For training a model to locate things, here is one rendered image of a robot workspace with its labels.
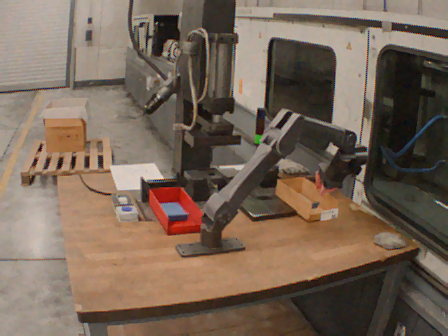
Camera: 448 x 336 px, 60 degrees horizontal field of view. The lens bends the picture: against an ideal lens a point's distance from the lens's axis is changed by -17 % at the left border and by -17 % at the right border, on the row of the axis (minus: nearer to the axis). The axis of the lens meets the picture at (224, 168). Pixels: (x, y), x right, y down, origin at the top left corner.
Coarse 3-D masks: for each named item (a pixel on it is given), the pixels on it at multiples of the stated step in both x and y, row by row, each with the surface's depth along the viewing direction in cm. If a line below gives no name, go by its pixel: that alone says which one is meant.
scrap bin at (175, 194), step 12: (156, 192) 161; (168, 192) 163; (180, 192) 164; (156, 204) 150; (180, 204) 163; (192, 204) 152; (156, 216) 152; (192, 216) 153; (168, 228) 139; (180, 228) 141; (192, 228) 142
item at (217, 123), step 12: (204, 120) 167; (216, 120) 164; (192, 132) 165; (204, 132) 164; (216, 132) 161; (228, 132) 166; (192, 144) 160; (204, 144) 161; (216, 144) 163; (228, 144) 165
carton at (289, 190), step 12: (288, 180) 176; (300, 180) 178; (276, 192) 176; (288, 192) 167; (300, 192) 180; (312, 192) 172; (288, 204) 168; (300, 204) 159; (312, 204) 153; (324, 204) 165; (336, 204) 157; (312, 216) 155; (324, 216) 157; (336, 216) 159
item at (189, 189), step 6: (216, 180) 168; (222, 180) 169; (186, 186) 172; (192, 186) 165; (198, 186) 166; (204, 186) 167; (222, 186) 175; (186, 192) 172; (192, 192) 166; (198, 192) 166; (204, 192) 167; (192, 198) 166; (198, 198) 167; (204, 198) 168
